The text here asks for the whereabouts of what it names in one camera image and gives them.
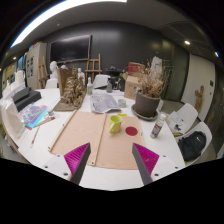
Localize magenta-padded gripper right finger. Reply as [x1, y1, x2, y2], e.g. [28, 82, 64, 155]
[131, 142, 183, 186]

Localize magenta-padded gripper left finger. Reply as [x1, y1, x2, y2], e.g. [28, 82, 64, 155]
[42, 142, 92, 186]

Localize clear white-capped drink bottle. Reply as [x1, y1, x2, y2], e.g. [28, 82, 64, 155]
[149, 113, 167, 139]

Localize flat round red coaster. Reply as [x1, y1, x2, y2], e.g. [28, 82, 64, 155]
[124, 126, 139, 137]

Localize grey plant saucer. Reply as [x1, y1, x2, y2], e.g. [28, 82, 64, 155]
[130, 103, 160, 122]

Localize yellow-green mug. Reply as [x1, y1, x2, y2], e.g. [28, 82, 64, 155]
[108, 114, 123, 135]

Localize papers on chair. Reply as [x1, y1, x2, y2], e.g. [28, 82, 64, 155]
[168, 111, 186, 133]

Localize black backpack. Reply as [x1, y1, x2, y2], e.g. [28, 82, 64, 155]
[178, 130, 208, 163]

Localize dried plant in grey pot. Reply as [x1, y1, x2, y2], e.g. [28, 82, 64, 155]
[133, 59, 174, 118]

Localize colourful book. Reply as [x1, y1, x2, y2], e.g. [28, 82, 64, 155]
[19, 103, 48, 129]

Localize white chair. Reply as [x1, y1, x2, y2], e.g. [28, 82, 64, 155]
[178, 121, 213, 166]
[93, 73, 111, 89]
[166, 102, 199, 134]

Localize printed grey paper sheet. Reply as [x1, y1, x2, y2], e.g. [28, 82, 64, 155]
[89, 90, 122, 114]

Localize white spray bottle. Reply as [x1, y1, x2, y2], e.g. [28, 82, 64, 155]
[86, 77, 94, 96]

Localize brown cardboard box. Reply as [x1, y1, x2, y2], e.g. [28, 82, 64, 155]
[123, 74, 143, 100]

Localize black flat box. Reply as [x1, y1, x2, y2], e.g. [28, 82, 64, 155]
[12, 87, 43, 113]

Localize small white plaster bust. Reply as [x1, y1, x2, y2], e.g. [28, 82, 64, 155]
[77, 67, 86, 84]

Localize white plaster statue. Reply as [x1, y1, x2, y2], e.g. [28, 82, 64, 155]
[150, 56, 164, 79]

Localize wooden easel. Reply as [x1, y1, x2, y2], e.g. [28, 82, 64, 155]
[84, 53, 103, 83]

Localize white cabinet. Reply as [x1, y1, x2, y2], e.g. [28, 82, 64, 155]
[25, 42, 48, 89]

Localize long ceiling light strip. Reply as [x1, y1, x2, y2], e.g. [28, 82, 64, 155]
[9, 0, 128, 49]

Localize wooden wall figure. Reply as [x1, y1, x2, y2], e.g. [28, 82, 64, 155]
[194, 85, 205, 113]

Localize black wall screen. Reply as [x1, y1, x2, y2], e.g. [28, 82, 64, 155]
[49, 34, 92, 63]

